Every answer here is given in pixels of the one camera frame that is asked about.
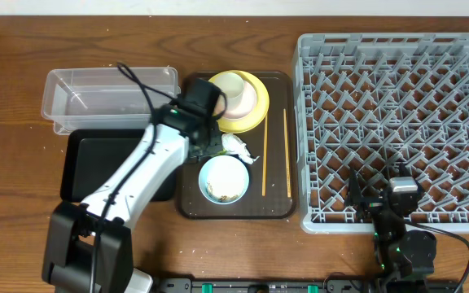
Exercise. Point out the cream cup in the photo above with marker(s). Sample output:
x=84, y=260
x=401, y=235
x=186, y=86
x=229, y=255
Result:
x=232, y=85

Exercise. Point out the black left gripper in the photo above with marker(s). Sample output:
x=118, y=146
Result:
x=203, y=143

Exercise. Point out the grey plastic dishwasher rack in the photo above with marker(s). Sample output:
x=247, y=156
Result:
x=369, y=102

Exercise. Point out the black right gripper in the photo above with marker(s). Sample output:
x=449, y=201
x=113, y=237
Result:
x=355, y=198

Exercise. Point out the plastic wrapper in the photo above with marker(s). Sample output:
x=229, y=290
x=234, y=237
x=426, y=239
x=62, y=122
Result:
x=233, y=145

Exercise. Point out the yellow plate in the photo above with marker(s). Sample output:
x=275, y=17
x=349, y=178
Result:
x=257, y=115

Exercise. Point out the pink bowl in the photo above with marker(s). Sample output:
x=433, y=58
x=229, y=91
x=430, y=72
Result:
x=247, y=104

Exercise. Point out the wooden chopstick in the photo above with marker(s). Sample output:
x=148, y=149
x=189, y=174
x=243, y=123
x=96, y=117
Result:
x=286, y=153
x=264, y=157

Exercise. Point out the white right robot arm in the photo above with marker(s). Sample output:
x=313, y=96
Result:
x=406, y=256

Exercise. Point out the brown serving tray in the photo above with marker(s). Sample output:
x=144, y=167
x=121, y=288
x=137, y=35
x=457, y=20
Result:
x=275, y=205

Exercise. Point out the clear plastic bin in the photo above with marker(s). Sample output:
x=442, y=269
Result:
x=93, y=98

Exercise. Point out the light blue bowl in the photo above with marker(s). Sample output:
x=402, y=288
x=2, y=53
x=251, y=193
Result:
x=223, y=179

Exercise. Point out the black tray bin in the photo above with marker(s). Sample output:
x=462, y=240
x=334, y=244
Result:
x=93, y=155

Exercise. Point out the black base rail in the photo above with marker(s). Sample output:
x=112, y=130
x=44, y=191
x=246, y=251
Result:
x=333, y=284

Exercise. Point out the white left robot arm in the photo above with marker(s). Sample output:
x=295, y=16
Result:
x=89, y=245

